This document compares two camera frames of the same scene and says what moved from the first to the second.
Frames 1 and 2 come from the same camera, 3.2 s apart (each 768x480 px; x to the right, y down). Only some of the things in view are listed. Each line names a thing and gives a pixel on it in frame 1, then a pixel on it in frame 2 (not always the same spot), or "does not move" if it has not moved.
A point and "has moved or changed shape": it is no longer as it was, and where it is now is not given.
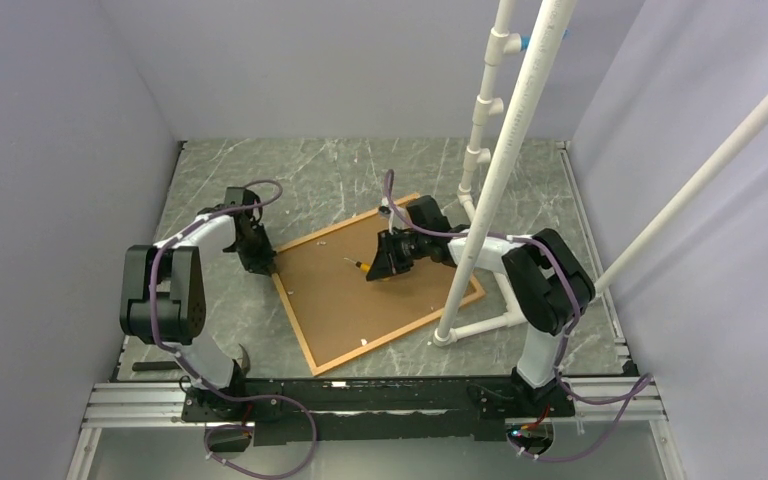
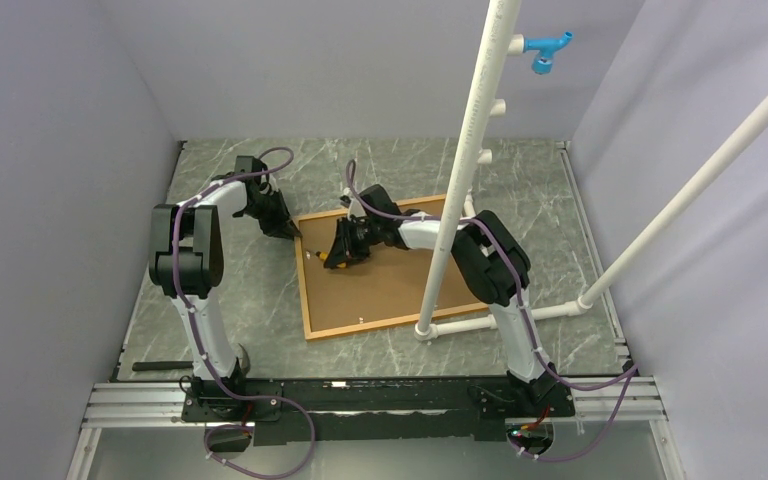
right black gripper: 386,262 to 345,248
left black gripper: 261,264 to 284,226
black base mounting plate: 302,411 does not move
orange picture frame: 335,312 has moved or changed shape
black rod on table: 155,365 does not move
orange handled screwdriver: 364,266 to 324,256
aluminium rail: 602,404 does not move
